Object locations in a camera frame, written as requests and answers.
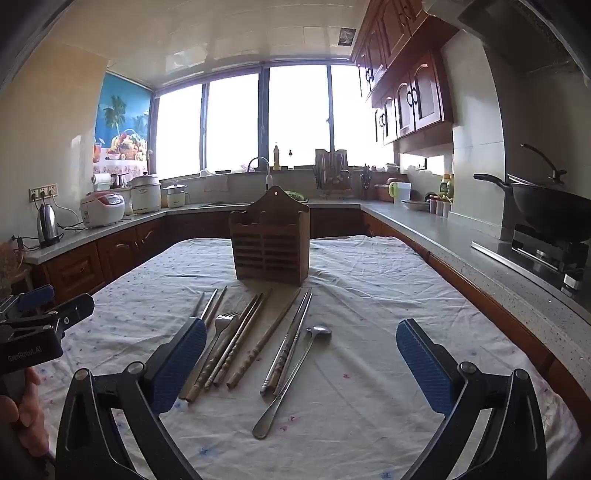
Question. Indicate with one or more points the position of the set of seasoning jars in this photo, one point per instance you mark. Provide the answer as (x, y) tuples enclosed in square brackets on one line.
[(438, 206)]

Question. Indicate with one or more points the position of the wooden wall cabinets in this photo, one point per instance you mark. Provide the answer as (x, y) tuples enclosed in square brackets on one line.
[(415, 92)]

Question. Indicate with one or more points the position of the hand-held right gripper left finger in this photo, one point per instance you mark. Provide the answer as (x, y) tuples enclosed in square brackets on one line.
[(184, 360)]

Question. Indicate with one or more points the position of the green strainer basket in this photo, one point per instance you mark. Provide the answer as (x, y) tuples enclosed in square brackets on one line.
[(298, 194)]

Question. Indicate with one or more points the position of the large kitchen window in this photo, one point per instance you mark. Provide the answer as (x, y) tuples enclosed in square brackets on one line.
[(231, 124)]

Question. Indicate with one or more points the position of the black wok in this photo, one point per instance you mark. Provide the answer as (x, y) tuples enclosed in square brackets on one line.
[(549, 207)]

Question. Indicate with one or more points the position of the steel range hood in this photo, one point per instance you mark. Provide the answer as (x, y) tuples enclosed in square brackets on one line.
[(517, 32)]

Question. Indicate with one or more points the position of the metal chopstick patterned end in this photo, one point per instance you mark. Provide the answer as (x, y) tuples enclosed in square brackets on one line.
[(294, 341), (284, 341)]

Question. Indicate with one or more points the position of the small white electric pot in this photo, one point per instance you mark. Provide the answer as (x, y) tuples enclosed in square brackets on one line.
[(175, 196)]

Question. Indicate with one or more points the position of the wooden utensil holder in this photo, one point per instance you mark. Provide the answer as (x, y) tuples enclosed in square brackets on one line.
[(270, 249)]

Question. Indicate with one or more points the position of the yellow dish soap bottle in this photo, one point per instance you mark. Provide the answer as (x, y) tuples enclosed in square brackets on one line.
[(276, 159)]

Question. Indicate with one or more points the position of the grey kitchen countertop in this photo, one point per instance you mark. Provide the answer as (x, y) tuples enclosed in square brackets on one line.
[(415, 226)]

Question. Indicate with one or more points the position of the paper towel roll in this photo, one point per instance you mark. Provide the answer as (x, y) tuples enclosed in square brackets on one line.
[(101, 182)]

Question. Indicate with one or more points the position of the brown wooden chopstick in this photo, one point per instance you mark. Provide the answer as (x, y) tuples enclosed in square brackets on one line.
[(250, 323), (231, 339)]

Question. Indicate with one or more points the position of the metal spoon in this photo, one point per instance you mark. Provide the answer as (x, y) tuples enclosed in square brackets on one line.
[(318, 333)]

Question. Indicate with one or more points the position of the gas stove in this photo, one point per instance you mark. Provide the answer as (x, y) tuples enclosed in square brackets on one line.
[(540, 251)]

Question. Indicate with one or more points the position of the wall outlet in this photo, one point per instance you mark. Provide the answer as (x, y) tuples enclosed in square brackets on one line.
[(44, 191)]

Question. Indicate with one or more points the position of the chrome sink faucet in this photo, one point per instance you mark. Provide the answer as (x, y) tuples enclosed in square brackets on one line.
[(267, 173)]

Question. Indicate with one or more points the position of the white and pink rice cooker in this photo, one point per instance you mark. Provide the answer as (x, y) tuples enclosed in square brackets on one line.
[(101, 210)]

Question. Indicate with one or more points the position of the wooden base cabinets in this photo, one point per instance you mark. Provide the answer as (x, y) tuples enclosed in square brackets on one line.
[(115, 254)]

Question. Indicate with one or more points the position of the person's left hand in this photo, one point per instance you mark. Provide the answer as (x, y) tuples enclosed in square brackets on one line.
[(25, 415)]

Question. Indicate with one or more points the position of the yellow oil bottle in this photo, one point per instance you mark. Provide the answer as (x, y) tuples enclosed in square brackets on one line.
[(445, 189)]

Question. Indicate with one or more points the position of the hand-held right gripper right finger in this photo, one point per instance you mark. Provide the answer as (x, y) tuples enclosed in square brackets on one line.
[(425, 364)]

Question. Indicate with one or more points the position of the white slow cooker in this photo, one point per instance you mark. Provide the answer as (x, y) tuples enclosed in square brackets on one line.
[(145, 194)]

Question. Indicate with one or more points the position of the ceiling vent hatch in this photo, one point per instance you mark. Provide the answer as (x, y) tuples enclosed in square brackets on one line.
[(347, 37)]

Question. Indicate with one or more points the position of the steel electric kettle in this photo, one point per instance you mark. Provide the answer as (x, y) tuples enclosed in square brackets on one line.
[(47, 226)]

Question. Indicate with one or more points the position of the floral white tablecloth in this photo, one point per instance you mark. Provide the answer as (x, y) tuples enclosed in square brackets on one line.
[(360, 369)]

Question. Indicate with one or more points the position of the beach print window blind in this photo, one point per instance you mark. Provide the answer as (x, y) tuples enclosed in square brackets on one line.
[(122, 115)]

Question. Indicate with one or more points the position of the plate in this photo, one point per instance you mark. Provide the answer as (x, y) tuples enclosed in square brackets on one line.
[(414, 205)]

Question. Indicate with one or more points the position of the light wooden chopstick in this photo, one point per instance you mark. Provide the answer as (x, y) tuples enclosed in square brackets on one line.
[(269, 332)]

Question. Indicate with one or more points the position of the metal fork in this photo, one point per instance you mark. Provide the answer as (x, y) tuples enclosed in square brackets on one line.
[(226, 323)]

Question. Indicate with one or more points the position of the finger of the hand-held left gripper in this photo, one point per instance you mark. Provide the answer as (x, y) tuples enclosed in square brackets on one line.
[(34, 297), (74, 309)]

